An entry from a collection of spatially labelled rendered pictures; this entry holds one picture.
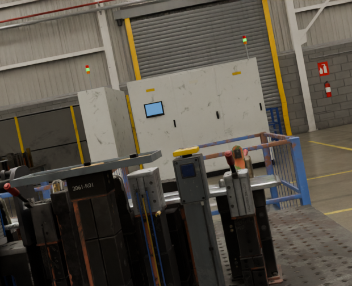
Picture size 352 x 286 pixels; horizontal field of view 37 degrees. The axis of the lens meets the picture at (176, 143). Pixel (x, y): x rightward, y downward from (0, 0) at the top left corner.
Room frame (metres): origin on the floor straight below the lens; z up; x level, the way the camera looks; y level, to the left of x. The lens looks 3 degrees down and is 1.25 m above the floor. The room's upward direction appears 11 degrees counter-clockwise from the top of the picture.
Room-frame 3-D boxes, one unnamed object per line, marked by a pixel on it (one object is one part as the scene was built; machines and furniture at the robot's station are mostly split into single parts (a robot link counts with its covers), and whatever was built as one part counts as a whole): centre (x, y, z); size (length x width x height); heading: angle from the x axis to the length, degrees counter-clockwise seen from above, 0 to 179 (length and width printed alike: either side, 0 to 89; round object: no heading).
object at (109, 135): (10.75, 1.27, 1.22); 2.40 x 0.54 x 2.45; 176
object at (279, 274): (1.61, -0.21, 0.84); 0.18 x 0.06 x 0.29; 171
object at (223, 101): (9.82, -0.53, 1.22); 2.40 x 0.54 x 2.45; 90
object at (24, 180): (1.35, 0.24, 1.16); 0.37 x 0.14 x 0.02; 81
